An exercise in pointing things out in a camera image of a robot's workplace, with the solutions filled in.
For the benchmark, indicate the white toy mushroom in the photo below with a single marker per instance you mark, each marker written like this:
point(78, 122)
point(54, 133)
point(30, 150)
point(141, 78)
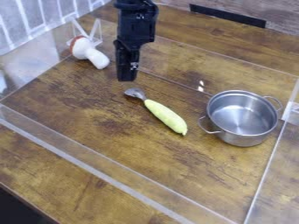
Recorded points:
point(84, 51)

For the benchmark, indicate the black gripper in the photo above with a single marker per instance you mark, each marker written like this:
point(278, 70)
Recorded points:
point(135, 31)

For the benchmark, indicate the clear acrylic stand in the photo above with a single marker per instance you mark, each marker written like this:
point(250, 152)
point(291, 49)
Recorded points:
point(92, 34)

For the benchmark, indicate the stainless steel pot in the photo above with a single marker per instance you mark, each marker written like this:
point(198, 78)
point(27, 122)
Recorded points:
point(241, 117)

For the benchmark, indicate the black strip on table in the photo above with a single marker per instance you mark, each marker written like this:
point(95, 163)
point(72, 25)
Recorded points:
point(246, 20)

